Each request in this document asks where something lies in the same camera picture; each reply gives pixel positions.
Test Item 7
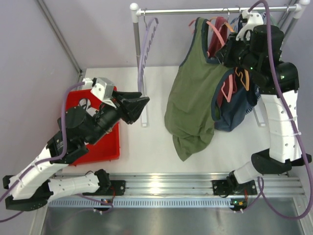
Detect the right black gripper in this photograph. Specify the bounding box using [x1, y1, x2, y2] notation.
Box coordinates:
[216, 32, 259, 73]

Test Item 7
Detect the pink plastic hanger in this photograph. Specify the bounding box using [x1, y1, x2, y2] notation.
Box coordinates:
[188, 19, 237, 103]

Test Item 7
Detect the green tank top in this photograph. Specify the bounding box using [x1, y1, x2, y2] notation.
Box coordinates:
[164, 17, 234, 162]

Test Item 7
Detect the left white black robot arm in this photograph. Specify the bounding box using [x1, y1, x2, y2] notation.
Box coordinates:
[2, 91, 150, 212]

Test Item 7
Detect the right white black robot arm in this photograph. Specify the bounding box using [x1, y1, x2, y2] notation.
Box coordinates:
[216, 24, 312, 194]

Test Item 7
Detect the orange plastic hanger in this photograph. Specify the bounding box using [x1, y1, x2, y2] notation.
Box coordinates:
[218, 18, 250, 91]

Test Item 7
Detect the maroon tank top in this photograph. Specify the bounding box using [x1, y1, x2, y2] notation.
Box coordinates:
[207, 16, 236, 108]

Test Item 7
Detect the white printed tank top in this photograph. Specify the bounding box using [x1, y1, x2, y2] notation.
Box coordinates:
[79, 98, 97, 116]

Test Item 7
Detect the navy blue tank top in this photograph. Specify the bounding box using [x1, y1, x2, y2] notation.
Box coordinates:
[214, 17, 257, 132]

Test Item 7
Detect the striped tank top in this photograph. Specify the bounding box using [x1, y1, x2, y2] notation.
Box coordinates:
[246, 11, 264, 115]

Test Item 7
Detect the green plastic hanger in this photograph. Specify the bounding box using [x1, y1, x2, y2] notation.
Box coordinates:
[265, 14, 278, 26]

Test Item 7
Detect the purple plastic hanger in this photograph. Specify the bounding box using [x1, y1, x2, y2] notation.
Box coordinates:
[137, 17, 159, 95]

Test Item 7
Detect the red plastic bin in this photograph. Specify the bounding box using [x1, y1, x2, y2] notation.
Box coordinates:
[66, 90, 120, 166]

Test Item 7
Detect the metal clothes rack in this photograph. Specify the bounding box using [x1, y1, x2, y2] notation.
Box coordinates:
[129, 0, 311, 128]

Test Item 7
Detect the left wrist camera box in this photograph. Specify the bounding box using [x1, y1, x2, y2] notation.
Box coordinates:
[91, 77, 116, 108]

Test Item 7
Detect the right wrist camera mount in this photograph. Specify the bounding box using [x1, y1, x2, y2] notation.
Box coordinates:
[236, 10, 264, 41]

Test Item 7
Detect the aluminium mounting rail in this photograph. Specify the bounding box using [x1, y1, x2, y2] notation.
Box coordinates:
[39, 172, 306, 196]

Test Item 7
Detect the slotted cable duct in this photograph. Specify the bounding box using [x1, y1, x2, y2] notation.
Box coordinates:
[48, 197, 247, 208]

